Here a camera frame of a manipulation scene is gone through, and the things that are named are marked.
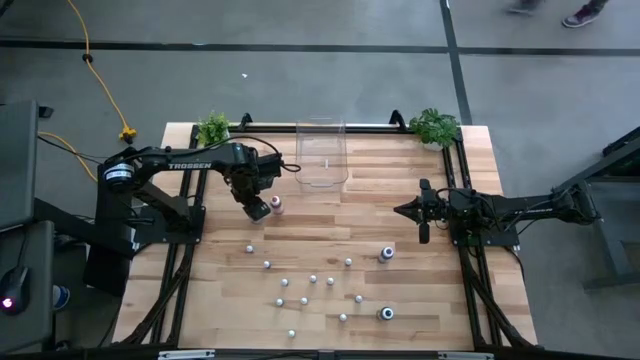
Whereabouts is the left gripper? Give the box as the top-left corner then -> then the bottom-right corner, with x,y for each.
227,159 -> 274,224

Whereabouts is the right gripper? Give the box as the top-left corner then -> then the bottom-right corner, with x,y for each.
393,177 -> 454,246

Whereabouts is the clear plastic bin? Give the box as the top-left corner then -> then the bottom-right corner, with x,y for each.
294,117 -> 350,194

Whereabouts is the small-leaf plant white pot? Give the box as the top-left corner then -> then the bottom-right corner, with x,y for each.
196,110 -> 232,149

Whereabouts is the broad-leaf plant white pot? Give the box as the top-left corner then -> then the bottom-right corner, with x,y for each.
408,107 -> 461,153

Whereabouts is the black metal cart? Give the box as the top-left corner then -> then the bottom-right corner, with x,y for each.
552,124 -> 640,291

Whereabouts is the blue and white can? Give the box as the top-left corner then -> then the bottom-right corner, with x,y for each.
52,284 -> 71,311

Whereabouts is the dark grey desk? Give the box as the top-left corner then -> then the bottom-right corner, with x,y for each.
0,219 -> 55,354

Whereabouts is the black computer mouse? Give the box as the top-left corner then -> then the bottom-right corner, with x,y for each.
0,264 -> 30,316

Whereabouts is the person's shoe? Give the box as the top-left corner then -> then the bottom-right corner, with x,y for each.
560,3 -> 604,29

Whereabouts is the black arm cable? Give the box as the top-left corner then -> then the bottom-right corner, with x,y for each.
199,133 -> 303,174

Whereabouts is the black aluminium table frame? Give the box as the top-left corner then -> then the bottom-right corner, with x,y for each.
113,109 -> 539,351

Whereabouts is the yellow extension cable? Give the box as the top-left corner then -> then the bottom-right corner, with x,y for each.
66,0 -> 138,144
38,130 -> 99,182

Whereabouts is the silver bracket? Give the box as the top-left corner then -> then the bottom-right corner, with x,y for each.
437,351 -> 495,360
157,349 -> 216,360

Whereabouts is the black floor cable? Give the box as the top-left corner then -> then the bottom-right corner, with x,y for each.
37,135 -> 109,164

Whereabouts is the black support post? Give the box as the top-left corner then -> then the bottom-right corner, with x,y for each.
32,197 -> 139,299

